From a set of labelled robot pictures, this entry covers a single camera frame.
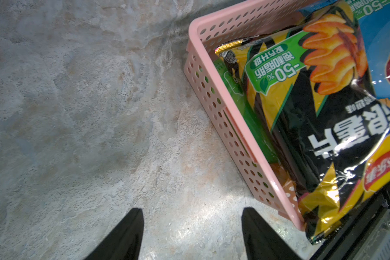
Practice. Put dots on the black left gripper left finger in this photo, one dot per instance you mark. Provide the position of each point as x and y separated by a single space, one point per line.
124 241

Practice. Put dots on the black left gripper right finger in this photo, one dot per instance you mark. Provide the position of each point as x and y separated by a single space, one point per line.
261 241

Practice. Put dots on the black yellow potato chips bag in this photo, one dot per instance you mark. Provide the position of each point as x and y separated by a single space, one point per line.
311 88

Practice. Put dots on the green potato chips bag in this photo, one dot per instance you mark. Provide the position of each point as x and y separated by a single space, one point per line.
254 124

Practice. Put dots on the blue potato chips bag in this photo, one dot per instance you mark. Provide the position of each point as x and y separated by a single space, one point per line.
383 48

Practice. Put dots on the pink perforated plastic basket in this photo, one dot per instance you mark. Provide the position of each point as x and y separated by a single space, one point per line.
205 34

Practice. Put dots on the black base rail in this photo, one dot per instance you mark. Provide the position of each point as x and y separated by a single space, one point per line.
364 236

